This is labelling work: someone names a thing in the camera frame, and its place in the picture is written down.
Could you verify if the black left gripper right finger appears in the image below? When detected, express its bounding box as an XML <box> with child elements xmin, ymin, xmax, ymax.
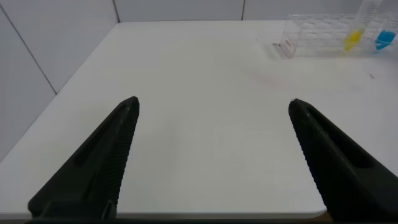
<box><xmin>288</xmin><ymin>98</ymin><xmax>398</xmax><ymax>223</ymax></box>

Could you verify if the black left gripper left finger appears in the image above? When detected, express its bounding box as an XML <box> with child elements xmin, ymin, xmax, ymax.
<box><xmin>27</xmin><ymin>95</ymin><xmax>140</xmax><ymax>218</ymax></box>

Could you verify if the test tube with yellow liquid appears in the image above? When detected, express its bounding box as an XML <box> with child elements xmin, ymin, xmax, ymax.
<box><xmin>343</xmin><ymin>0</ymin><xmax>382</xmax><ymax>52</ymax></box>

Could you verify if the test tube with blue liquid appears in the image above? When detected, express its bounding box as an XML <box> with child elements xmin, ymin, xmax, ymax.
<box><xmin>374</xmin><ymin>18</ymin><xmax>398</xmax><ymax>50</ymax></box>

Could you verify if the clear plastic test tube rack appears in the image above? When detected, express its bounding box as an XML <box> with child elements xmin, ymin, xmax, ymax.
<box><xmin>278</xmin><ymin>12</ymin><xmax>398</xmax><ymax>60</ymax></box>

